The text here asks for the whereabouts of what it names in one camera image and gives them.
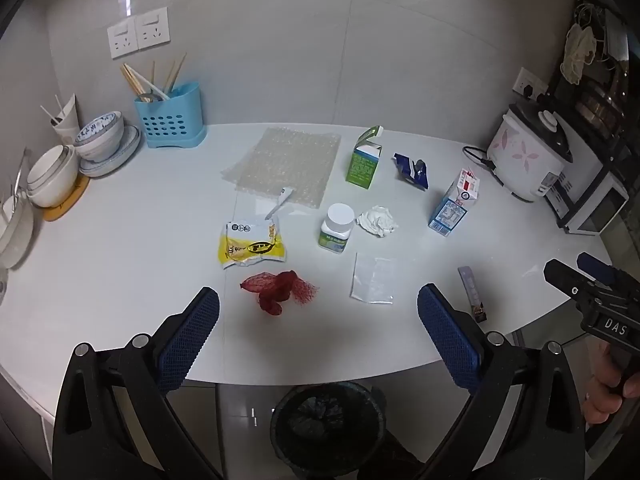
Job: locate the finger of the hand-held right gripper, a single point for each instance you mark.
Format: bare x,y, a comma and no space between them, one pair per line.
565,280
595,266

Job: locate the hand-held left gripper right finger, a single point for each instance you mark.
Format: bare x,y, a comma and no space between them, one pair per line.
450,340

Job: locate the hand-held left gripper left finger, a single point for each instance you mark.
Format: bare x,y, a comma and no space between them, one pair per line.
192,340

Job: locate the brown stick wrapper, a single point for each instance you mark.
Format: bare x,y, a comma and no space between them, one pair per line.
472,292

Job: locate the red mesh net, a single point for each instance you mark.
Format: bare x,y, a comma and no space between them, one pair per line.
275,290

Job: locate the clear plastic bag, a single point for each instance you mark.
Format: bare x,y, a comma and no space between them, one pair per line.
372,277

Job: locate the yellow snack packet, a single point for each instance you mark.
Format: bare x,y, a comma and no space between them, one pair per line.
250,245

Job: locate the blue white milk carton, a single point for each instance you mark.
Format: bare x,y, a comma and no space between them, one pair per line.
452,207

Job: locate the white tissue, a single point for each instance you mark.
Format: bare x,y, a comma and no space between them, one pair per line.
377,221

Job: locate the black trash bin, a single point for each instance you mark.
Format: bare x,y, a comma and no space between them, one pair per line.
327,427

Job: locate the white pill bottle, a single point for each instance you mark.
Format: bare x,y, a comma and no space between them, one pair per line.
336,232

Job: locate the small white plastic spoon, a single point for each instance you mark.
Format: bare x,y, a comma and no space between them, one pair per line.
279,204

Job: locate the blue foil wrapper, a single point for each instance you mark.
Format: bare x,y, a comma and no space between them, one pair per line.
412,170

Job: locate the green cardboard box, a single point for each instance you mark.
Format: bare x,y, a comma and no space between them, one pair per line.
361,167

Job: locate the bubble wrap sheet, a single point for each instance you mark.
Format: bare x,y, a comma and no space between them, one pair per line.
285,165

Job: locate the person's right hand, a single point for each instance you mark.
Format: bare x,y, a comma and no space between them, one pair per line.
600,400

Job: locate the white microwave oven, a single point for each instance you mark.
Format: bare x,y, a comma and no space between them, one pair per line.
592,200

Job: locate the black metal rack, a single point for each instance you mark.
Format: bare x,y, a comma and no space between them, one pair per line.
617,145

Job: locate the white floral rice cooker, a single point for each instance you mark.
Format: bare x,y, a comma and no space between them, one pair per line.
525,160

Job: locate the wooden coaster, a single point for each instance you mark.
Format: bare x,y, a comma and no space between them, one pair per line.
72,202

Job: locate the large white bowl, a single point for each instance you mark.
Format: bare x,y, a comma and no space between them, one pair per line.
15,237

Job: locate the white mesh cloth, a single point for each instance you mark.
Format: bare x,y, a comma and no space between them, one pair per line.
577,55

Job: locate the blue utensil holder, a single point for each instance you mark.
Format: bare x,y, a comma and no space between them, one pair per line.
170,120

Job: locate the blue patterned bowl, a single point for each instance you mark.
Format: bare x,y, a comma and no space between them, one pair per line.
100,135

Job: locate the metal utensil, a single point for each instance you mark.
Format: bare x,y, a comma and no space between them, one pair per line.
20,175

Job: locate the white paper cup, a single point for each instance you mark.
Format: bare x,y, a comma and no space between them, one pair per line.
67,125

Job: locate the wooden chopstick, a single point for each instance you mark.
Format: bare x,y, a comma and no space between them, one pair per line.
153,75
178,71
171,77
131,80
136,76

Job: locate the white stick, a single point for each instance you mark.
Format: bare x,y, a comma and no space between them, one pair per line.
58,102
49,113

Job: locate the white double wall socket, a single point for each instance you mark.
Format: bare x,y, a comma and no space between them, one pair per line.
525,80

